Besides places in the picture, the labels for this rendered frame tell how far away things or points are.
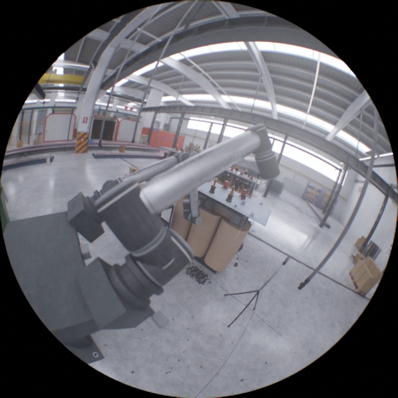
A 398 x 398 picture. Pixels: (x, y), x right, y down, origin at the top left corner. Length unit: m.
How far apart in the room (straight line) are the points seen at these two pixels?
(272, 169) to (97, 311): 1.15
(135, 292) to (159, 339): 1.39
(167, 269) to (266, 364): 2.15
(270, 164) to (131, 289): 0.99
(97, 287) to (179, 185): 0.54
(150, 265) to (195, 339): 1.58
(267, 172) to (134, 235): 0.83
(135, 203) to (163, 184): 0.13
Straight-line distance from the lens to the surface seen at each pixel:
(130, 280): 0.60
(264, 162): 0.92
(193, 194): 1.52
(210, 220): 1.98
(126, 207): 0.47
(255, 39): 3.75
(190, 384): 2.01
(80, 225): 1.08
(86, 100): 11.20
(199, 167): 0.56
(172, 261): 0.58
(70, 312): 0.72
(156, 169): 1.46
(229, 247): 2.00
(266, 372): 2.44
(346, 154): 10.70
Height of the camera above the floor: 1.93
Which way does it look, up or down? 22 degrees down
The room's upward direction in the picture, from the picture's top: 17 degrees clockwise
